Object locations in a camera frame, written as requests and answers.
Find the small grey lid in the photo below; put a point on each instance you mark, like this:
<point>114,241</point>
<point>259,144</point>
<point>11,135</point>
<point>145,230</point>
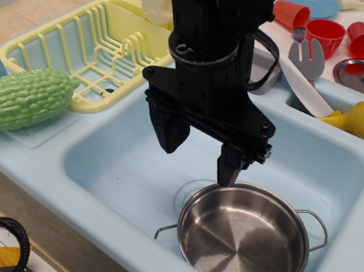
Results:
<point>298,33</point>

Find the red plastic bowl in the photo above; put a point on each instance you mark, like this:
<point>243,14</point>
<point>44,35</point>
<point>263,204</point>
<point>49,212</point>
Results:
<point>328,33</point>

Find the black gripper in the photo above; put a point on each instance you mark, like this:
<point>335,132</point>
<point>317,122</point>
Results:
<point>209,90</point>

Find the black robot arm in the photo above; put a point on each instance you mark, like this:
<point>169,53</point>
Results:
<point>223,23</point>

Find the red cup lying left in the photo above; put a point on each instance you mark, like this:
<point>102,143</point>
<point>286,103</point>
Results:
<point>291,15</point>

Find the red cup lying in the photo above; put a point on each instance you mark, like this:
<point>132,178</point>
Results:
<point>291,15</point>
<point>356,39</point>

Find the cream plastic item top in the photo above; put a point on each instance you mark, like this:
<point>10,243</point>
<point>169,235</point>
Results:
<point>351,4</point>

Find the light blue toy sink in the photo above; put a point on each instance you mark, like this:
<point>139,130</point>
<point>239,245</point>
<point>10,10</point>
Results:
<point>98,185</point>

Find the red cup lying right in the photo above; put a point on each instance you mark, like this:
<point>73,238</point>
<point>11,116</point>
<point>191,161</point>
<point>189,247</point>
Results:
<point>356,39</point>

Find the yellow tape piece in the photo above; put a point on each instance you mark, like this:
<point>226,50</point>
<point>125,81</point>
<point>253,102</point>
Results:
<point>9,256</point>

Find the green bitter gourd toy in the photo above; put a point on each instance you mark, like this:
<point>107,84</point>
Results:
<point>31,97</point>

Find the grey plastic fork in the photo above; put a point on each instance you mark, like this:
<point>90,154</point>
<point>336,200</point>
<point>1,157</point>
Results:
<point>308,57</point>

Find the yellow drying rack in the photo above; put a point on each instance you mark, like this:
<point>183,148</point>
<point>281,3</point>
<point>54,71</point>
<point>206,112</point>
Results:
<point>105,44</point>

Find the light blue plastic plate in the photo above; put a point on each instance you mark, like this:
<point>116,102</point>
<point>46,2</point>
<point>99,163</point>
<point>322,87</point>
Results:
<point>326,9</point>

